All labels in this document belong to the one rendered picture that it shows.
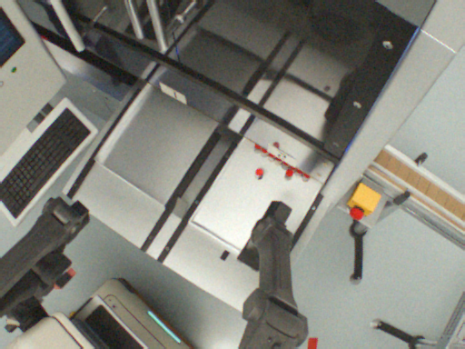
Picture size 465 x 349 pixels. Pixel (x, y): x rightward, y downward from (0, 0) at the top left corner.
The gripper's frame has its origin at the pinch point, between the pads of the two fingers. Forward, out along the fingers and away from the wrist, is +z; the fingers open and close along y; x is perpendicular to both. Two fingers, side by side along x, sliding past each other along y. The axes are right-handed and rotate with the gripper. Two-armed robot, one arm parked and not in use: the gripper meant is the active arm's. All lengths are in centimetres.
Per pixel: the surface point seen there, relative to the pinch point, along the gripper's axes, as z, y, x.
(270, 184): -1.5, 20.4, 7.1
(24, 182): 11, -19, 75
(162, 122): -1.4, 19.6, 43.6
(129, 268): 94, -10, 47
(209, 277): 4.3, -10.4, 7.2
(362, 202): -17.1, 22.9, -17.4
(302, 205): -1.5, 20.0, -4.1
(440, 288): 81, 57, -89
